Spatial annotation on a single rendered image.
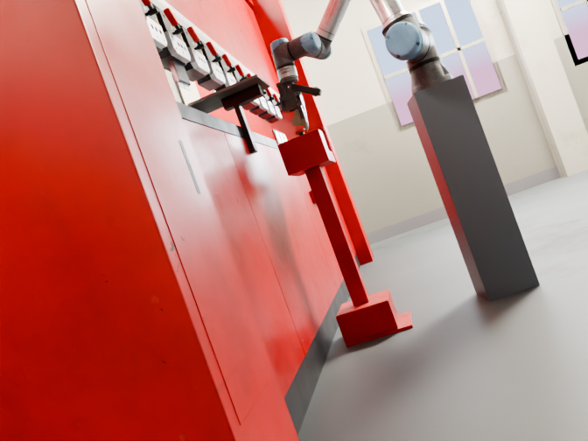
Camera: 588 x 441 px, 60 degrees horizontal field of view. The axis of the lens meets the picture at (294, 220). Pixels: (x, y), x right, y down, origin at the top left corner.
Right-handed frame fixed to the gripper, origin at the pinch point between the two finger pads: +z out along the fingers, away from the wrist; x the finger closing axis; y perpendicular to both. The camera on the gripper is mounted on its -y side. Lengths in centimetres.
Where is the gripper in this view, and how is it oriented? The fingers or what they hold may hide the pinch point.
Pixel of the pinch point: (307, 128)
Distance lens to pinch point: 199.6
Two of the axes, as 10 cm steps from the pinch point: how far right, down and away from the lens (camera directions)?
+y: -9.4, 2.6, 2.2
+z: 2.6, 9.6, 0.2
